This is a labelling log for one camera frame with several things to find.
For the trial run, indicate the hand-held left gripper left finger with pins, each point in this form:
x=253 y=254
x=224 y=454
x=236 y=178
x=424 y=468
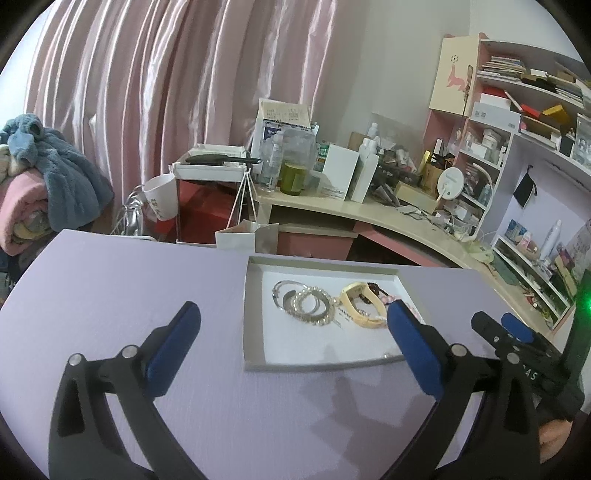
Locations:
x=173 y=350

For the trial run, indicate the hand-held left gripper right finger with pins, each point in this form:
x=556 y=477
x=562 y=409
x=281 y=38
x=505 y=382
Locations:
x=415 y=350

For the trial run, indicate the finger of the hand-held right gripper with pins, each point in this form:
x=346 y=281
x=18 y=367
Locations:
x=517 y=330
x=489 y=330

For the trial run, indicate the cream wristband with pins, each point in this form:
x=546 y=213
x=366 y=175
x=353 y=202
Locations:
x=355 y=318

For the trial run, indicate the silver bangle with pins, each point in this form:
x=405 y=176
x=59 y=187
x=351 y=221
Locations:
x=278 y=295

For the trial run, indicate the white shallow tray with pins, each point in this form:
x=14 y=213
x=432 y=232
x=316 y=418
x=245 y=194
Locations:
x=295 y=346

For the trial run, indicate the person's right hand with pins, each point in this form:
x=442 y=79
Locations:
x=551 y=438

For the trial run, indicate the light green case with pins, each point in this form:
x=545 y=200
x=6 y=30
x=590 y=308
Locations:
x=480 y=253

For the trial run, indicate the white spray bottle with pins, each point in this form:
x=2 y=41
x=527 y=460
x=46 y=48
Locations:
x=551 y=240

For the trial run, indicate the printed plastic bag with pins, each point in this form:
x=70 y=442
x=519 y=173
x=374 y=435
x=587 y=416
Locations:
x=577 y=249

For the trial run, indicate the pink and white bookshelf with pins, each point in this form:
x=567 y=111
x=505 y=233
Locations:
x=531 y=217

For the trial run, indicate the white paper bag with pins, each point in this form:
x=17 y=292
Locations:
x=235 y=240

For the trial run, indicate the black pouch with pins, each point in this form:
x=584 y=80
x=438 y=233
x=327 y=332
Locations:
x=524 y=189

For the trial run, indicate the pink drawer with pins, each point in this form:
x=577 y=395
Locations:
x=314 y=242

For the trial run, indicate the round white mirror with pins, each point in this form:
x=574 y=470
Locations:
x=450 y=182

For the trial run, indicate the tan box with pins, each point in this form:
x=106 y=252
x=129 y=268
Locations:
x=415 y=196

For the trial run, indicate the cream corner desk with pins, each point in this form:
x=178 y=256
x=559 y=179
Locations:
x=351 y=210

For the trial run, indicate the white cup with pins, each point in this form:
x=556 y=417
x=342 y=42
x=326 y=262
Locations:
x=161 y=196

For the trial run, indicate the tall white box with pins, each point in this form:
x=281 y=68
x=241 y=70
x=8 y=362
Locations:
x=364 y=180

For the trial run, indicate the black hairbrush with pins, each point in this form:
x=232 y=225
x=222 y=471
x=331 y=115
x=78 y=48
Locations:
x=207 y=160

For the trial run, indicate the framed photo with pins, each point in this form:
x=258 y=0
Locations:
x=582 y=147

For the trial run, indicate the wide white box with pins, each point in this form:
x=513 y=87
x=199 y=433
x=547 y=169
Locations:
x=339 y=170

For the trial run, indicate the blue fleece blanket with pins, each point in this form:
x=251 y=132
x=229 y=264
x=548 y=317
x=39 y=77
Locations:
x=64 y=175

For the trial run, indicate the pink blanket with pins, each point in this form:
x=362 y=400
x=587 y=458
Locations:
x=23 y=207

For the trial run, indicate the green glass jar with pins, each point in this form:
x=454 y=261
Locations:
x=292 y=180

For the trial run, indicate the white box with grey print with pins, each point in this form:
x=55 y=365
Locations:
x=494 y=115

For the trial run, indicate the clear plastic bottle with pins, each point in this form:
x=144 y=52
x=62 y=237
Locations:
x=274 y=161

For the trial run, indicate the green carton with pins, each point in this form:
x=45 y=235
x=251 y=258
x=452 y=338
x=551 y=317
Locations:
x=322 y=157

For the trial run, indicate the cream cabinet door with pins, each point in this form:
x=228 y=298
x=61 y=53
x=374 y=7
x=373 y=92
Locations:
x=450 y=97

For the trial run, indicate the stack of books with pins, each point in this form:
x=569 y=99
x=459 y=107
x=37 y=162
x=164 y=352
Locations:
x=501 y=69

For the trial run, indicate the blue and white cardboard box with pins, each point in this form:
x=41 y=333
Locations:
x=281 y=113

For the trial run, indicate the pink satin curtain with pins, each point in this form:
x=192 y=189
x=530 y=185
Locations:
x=161 y=83

